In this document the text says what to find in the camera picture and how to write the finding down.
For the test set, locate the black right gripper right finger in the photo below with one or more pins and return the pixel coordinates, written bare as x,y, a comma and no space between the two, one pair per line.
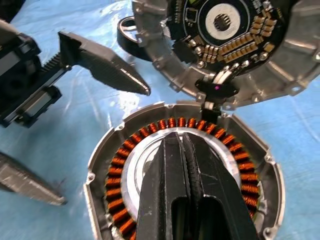
215,180

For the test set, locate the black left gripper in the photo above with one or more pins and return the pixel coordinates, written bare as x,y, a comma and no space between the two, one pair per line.
22,82

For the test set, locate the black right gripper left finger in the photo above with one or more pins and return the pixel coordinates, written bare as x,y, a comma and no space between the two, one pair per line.
165,180

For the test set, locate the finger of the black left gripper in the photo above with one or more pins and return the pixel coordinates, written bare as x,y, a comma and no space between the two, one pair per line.
105,62
25,182

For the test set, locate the silver motor housing copper coils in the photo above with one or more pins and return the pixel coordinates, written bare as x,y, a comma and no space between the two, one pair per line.
120,175

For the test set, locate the silver motor lid circuit board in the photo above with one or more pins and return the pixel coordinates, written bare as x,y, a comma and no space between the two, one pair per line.
275,75

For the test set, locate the dark rounded object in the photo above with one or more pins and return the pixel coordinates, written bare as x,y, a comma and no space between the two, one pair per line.
10,8

